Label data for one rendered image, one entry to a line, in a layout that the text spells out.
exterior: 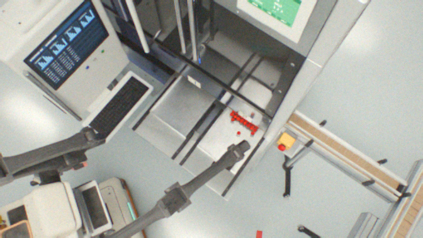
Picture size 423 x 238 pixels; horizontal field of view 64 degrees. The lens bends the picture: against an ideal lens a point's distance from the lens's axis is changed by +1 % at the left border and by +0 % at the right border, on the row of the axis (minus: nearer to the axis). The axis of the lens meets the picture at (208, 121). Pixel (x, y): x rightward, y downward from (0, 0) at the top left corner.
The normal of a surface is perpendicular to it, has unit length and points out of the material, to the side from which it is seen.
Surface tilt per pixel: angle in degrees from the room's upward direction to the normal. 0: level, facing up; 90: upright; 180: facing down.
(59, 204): 42
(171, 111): 0
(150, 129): 0
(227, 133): 0
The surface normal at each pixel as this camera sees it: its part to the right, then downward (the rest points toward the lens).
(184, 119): -0.01, -0.31
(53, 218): 0.61, -0.50
